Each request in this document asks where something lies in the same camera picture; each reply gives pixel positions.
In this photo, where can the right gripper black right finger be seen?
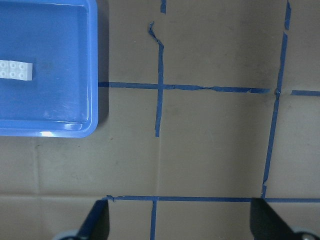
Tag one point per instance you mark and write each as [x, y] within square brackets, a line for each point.
[266, 224]

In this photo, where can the blue plastic tray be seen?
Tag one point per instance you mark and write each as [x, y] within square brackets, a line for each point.
[60, 39]

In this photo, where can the white block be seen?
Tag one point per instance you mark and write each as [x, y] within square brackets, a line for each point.
[20, 70]

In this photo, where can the brown paper table cover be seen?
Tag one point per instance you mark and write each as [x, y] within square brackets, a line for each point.
[211, 102]

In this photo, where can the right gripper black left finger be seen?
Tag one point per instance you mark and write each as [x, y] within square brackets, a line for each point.
[96, 226]

